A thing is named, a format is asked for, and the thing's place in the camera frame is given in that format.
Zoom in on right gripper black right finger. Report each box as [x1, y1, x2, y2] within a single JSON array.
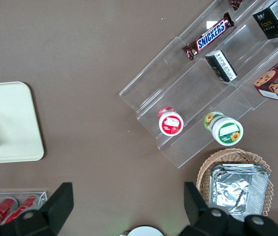
[[180, 181, 278, 236]]

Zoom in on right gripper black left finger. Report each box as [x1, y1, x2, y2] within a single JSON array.
[[0, 182, 74, 236]]

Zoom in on tan wicker basket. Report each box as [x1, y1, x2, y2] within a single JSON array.
[[196, 147, 275, 217]]

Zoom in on beige plastic tray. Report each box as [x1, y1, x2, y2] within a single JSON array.
[[0, 81, 45, 165]]

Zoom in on clear acrylic bottle rack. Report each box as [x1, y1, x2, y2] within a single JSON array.
[[0, 188, 49, 225]]

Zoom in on stacked aluminium foil trays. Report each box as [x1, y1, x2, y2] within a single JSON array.
[[209, 163, 271, 222]]

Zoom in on green lid sunflower jar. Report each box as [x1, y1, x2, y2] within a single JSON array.
[[203, 111, 244, 147]]

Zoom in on red lid strawberry jar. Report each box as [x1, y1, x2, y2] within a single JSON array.
[[158, 106, 185, 137]]

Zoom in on clear acrylic stepped display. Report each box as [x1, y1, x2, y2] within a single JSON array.
[[118, 0, 278, 169]]

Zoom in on small black carton box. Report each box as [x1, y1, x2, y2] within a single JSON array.
[[252, 0, 278, 40], [204, 49, 238, 83]]

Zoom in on Snickers chocolate bar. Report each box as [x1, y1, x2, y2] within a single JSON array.
[[182, 12, 235, 61], [229, 0, 246, 11]]

